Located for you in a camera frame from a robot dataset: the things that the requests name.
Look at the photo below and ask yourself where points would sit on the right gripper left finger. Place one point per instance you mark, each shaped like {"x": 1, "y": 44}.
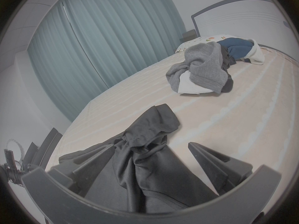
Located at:
{"x": 93, "y": 169}

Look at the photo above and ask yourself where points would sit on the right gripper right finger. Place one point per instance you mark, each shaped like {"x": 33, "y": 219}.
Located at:
{"x": 208, "y": 167}

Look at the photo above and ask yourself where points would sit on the black T-shirt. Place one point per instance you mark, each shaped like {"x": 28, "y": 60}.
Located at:
{"x": 144, "y": 171}

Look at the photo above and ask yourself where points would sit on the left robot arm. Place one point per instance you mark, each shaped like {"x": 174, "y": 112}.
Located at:
{"x": 9, "y": 162}

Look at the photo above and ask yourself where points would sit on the bed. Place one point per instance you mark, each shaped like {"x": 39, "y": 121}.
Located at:
{"x": 233, "y": 125}

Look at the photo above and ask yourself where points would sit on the pile of clothes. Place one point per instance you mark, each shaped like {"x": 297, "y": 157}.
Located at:
{"x": 203, "y": 71}

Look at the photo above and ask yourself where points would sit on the black dressing table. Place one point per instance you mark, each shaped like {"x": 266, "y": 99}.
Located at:
{"x": 31, "y": 153}

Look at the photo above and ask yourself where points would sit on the round white mirror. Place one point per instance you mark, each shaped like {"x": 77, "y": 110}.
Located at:
{"x": 15, "y": 143}

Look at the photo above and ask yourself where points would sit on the white printed pillow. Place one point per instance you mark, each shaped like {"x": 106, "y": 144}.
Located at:
{"x": 200, "y": 40}

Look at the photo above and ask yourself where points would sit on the grey bedside table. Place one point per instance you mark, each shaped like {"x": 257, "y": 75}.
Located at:
{"x": 188, "y": 36}

